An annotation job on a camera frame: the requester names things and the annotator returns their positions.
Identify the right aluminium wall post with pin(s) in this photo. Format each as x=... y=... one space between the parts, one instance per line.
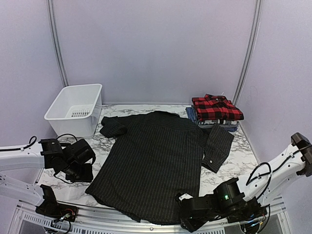
x=250 y=49

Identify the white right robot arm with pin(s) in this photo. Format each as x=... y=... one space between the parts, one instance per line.
x=247 y=199

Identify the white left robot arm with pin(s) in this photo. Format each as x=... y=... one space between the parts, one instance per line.
x=74 y=160

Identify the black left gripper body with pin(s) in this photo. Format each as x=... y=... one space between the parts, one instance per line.
x=77 y=175

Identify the aluminium front rail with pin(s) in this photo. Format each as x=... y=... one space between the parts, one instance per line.
x=96 y=220

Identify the aluminium wall post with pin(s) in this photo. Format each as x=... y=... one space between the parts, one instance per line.
x=250 y=49
x=56 y=43

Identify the red black plaid shirt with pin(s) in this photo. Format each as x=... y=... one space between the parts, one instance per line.
x=212 y=107

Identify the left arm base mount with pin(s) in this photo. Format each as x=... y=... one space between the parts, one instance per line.
x=57 y=211

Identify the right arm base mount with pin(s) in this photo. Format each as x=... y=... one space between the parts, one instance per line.
x=248 y=213

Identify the grey white folded shirt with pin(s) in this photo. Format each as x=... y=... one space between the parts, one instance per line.
x=221 y=122

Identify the white plastic bin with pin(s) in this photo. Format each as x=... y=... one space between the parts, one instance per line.
x=76 y=110

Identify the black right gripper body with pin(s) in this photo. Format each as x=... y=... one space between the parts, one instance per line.
x=197 y=224

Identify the black pinstripe long sleeve shirt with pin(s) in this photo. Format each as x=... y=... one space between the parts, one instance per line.
x=155 y=157

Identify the blue folded shirt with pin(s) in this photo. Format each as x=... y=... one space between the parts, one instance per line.
x=193 y=117

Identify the left aluminium wall post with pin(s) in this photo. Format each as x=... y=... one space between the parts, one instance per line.
x=56 y=43

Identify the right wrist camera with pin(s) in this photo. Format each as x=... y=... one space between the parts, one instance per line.
x=180 y=197

